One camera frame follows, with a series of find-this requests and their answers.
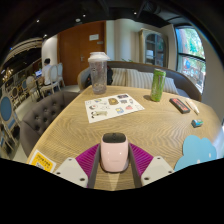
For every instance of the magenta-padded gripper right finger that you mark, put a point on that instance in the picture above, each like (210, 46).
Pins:
(155, 168)

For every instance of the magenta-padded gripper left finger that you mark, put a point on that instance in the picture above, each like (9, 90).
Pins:
(71, 170)

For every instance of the pink computer mouse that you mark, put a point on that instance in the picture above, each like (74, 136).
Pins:
(114, 155)

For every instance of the blue cloud-shaped mouse pad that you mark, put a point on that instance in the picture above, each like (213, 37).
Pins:
(196, 151)

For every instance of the yellow square sticker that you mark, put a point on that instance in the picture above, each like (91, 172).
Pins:
(42, 161)

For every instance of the grey tufted sofa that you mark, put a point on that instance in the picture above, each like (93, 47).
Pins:
(43, 116)

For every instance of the small teal pack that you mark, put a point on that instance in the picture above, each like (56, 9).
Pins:
(197, 123)

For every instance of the flat black red box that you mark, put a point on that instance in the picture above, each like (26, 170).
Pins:
(179, 105)

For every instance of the white sticker sheet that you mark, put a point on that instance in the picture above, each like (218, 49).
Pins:
(113, 107)

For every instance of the green drink can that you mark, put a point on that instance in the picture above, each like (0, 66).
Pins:
(158, 85)

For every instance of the striped beige cushion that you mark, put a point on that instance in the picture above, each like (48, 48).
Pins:
(140, 79)
(170, 85)
(118, 76)

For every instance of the group of blue-backed chairs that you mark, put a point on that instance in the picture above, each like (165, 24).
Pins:
(6, 110)

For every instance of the brown curved sofa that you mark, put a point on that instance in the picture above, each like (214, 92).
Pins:
(185, 85)

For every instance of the group of white chairs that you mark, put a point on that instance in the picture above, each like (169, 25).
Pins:
(53, 78)

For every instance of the clear shaker bottle white lid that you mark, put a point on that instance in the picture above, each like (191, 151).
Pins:
(98, 75)

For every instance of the person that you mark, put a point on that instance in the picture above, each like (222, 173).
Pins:
(46, 71)

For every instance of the black-framed window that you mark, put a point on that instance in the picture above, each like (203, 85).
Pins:
(191, 56)

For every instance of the glass-door cabinet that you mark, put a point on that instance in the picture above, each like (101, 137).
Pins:
(154, 48)

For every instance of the brown wooden door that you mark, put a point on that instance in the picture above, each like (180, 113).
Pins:
(75, 50)

